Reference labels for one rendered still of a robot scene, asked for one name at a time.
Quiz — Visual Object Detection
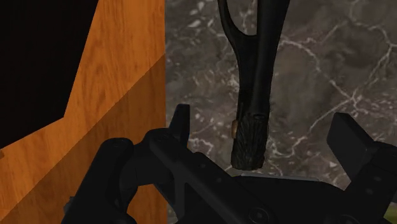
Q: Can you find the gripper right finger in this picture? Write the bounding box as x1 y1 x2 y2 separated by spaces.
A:
326 112 397 224

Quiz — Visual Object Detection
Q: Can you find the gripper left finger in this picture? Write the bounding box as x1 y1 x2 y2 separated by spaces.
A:
61 104 274 224

